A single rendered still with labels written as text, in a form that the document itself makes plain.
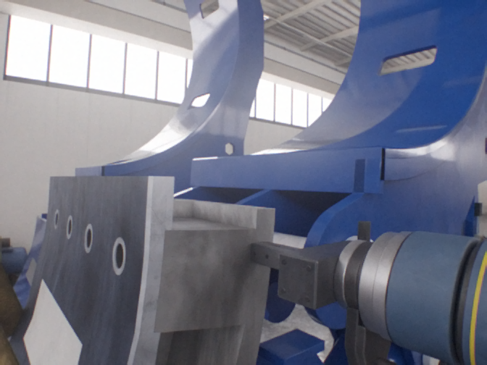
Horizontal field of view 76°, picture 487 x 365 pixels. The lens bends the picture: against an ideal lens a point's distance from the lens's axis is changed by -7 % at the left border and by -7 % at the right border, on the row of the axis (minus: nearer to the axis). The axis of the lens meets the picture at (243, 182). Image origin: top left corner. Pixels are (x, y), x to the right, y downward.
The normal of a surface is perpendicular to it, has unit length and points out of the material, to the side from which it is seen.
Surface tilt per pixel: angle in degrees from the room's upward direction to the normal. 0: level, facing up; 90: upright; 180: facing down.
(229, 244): 90
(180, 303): 90
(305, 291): 90
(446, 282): 65
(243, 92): 90
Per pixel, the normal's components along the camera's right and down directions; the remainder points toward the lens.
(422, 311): -0.77, 0.03
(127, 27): 0.64, 0.01
